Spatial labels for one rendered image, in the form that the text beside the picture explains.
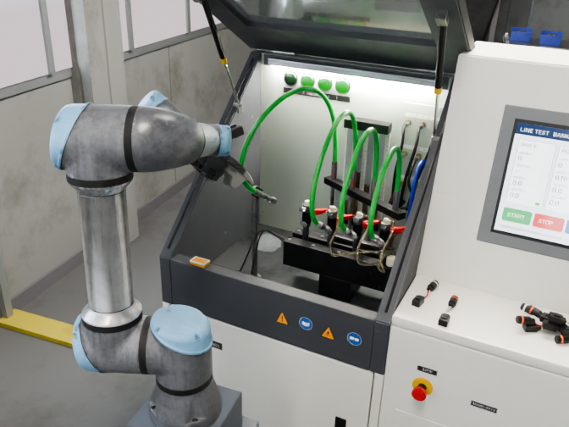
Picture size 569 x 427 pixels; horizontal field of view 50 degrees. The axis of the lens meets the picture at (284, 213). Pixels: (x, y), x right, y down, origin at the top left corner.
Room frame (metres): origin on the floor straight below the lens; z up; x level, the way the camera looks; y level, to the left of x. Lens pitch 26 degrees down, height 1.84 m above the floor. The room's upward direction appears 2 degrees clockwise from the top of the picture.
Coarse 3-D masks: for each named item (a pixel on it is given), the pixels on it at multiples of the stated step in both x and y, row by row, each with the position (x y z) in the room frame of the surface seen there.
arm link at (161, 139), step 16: (144, 112) 0.99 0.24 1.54; (160, 112) 1.00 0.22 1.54; (144, 128) 0.96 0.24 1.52; (160, 128) 0.97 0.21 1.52; (176, 128) 0.99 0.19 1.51; (192, 128) 1.03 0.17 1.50; (208, 128) 1.24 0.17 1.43; (224, 128) 1.36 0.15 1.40; (144, 144) 0.95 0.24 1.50; (160, 144) 0.96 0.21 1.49; (176, 144) 0.98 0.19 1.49; (192, 144) 1.01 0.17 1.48; (208, 144) 1.18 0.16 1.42; (224, 144) 1.34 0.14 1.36; (144, 160) 0.95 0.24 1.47; (160, 160) 0.96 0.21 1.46; (176, 160) 0.99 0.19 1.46; (192, 160) 1.03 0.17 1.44
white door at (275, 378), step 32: (224, 352) 1.43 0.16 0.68; (256, 352) 1.39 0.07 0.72; (288, 352) 1.34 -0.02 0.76; (224, 384) 1.43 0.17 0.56; (256, 384) 1.39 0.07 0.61; (288, 384) 1.34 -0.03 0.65; (320, 384) 1.30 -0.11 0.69; (352, 384) 1.26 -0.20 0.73; (256, 416) 1.39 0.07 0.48; (288, 416) 1.34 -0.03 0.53; (320, 416) 1.29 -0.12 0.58; (352, 416) 1.25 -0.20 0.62
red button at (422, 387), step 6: (420, 378) 1.18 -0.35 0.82; (414, 384) 1.19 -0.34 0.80; (420, 384) 1.18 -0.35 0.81; (426, 384) 1.17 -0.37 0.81; (414, 390) 1.15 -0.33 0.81; (420, 390) 1.15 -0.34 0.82; (426, 390) 1.17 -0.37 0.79; (432, 390) 1.17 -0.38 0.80; (414, 396) 1.15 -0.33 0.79; (420, 396) 1.14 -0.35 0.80
